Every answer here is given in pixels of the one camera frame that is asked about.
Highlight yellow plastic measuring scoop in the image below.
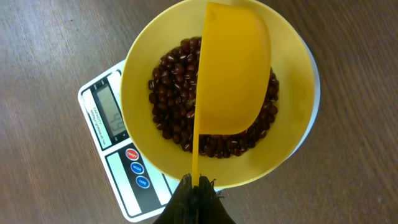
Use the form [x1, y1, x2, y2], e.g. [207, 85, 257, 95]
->
[192, 2, 271, 185]

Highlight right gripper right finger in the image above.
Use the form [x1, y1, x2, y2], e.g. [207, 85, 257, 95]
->
[197, 176, 236, 224]

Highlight white digital kitchen scale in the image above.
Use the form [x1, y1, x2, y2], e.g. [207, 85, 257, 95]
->
[78, 43, 320, 223]

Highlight pale yellow plastic bowl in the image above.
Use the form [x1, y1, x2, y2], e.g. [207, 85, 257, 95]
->
[120, 0, 317, 189]

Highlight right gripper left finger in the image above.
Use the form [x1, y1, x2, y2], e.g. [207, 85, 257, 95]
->
[154, 174, 197, 224]

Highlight red beans in bowl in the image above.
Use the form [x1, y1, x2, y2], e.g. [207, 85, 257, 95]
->
[148, 37, 279, 159]

